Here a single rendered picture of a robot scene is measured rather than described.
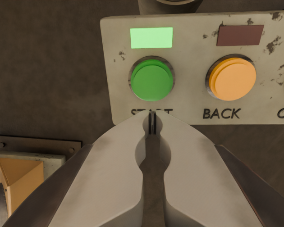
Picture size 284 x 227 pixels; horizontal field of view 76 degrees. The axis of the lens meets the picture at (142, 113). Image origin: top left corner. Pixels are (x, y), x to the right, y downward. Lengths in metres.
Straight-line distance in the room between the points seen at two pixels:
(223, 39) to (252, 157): 0.81
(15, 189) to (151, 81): 0.64
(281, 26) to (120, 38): 0.14
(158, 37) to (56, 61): 0.74
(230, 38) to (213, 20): 0.02
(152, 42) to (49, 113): 0.78
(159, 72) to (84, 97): 0.68
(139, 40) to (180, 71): 0.05
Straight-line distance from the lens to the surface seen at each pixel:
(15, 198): 0.76
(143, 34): 0.17
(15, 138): 1.01
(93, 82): 0.82
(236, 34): 0.19
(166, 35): 0.17
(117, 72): 0.18
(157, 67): 0.17
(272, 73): 0.21
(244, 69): 0.19
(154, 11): 0.33
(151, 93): 0.18
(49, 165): 0.84
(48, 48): 0.90
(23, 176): 0.76
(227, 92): 0.19
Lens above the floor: 0.78
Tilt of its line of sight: 80 degrees down
